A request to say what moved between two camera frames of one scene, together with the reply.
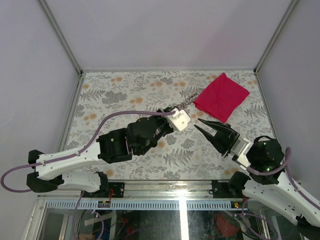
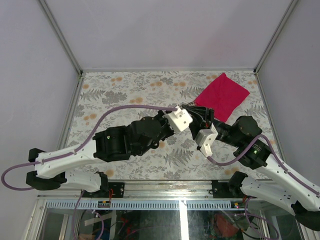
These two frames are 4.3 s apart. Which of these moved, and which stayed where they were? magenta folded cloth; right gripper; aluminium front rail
Moved: right gripper
Stayed: aluminium front rail; magenta folded cloth
